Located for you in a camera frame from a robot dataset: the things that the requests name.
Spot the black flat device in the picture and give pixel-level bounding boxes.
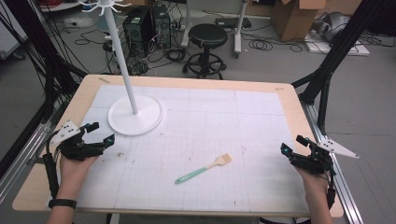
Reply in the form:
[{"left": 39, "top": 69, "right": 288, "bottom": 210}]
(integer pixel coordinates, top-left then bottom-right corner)
[{"left": 215, "top": 16, "right": 252, "bottom": 30}]

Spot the person's left hand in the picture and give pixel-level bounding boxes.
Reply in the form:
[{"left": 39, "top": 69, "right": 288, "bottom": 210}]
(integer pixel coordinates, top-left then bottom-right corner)
[{"left": 57, "top": 154, "right": 100, "bottom": 202}]

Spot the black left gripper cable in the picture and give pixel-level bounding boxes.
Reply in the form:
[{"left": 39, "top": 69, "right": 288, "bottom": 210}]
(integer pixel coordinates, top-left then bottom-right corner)
[{"left": 41, "top": 132, "right": 61, "bottom": 200}]

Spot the white flat board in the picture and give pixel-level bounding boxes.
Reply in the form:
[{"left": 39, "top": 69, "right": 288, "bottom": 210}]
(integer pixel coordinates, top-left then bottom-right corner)
[{"left": 303, "top": 30, "right": 372, "bottom": 57}]

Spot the aluminium rail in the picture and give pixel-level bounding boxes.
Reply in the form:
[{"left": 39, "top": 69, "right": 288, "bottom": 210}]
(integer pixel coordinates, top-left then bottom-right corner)
[
  {"left": 0, "top": 102, "right": 68, "bottom": 204},
  {"left": 300, "top": 101, "right": 365, "bottom": 224}
]

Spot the white hook stand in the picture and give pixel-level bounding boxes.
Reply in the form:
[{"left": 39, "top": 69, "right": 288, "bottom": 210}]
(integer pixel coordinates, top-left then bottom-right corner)
[{"left": 78, "top": 0, "right": 164, "bottom": 137}]

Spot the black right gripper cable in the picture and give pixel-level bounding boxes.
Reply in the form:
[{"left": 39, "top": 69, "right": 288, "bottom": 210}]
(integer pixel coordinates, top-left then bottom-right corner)
[{"left": 325, "top": 169, "right": 338, "bottom": 210}]

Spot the cardboard box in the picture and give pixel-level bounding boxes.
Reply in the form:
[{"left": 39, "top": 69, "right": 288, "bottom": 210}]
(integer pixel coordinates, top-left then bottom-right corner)
[{"left": 270, "top": 0, "right": 327, "bottom": 43}]

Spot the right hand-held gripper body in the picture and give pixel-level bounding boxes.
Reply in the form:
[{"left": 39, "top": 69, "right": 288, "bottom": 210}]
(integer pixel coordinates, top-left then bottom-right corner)
[{"left": 289, "top": 137, "right": 360, "bottom": 175}]

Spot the black round stool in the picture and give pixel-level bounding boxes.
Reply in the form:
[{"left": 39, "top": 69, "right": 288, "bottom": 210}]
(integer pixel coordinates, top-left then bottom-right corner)
[{"left": 182, "top": 23, "right": 230, "bottom": 80}]

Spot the person's right hand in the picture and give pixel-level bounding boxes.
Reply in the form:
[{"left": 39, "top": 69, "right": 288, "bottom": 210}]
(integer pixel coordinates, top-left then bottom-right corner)
[{"left": 294, "top": 166, "right": 331, "bottom": 202}]

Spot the black wristband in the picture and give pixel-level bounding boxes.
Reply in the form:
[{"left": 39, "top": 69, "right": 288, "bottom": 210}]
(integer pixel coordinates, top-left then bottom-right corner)
[{"left": 48, "top": 198, "right": 78, "bottom": 210}]

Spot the black metal frame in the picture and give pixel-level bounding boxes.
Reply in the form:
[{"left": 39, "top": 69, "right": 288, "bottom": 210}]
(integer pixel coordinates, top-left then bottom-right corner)
[
  {"left": 290, "top": 0, "right": 382, "bottom": 136},
  {"left": 0, "top": 0, "right": 90, "bottom": 180}
]

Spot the grey rounded appliance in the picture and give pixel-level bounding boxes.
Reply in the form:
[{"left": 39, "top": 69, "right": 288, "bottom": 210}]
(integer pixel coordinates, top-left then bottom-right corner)
[{"left": 313, "top": 11, "right": 351, "bottom": 43}]

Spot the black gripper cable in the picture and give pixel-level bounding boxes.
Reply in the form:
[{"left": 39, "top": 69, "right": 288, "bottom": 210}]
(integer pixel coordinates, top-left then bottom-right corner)
[
  {"left": 325, "top": 169, "right": 338, "bottom": 210},
  {"left": 41, "top": 132, "right": 61, "bottom": 200}
]

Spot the white grid mat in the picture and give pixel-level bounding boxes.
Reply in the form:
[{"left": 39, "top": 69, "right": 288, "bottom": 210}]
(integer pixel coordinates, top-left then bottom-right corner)
[{"left": 47, "top": 84, "right": 311, "bottom": 214}]

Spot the black computer tower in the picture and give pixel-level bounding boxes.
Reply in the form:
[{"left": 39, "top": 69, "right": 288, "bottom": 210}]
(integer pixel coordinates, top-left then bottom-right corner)
[
  {"left": 150, "top": 4, "right": 173, "bottom": 49},
  {"left": 121, "top": 7, "right": 154, "bottom": 59}
]

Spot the teal handled spatula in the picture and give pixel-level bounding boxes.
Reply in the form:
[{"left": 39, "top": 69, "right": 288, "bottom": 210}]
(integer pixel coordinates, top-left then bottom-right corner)
[{"left": 174, "top": 152, "right": 233, "bottom": 186}]

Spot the coiled black floor cable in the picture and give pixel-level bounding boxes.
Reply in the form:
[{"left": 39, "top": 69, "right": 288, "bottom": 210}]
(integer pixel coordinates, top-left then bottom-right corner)
[{"left": 247, "top": 38, "right": 275, "bottom": 52}]

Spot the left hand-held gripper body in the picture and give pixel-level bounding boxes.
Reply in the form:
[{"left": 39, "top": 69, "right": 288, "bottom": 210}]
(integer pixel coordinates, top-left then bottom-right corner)
[{"left": 49, "top": 119, "right": 106, "bottom": 162}]

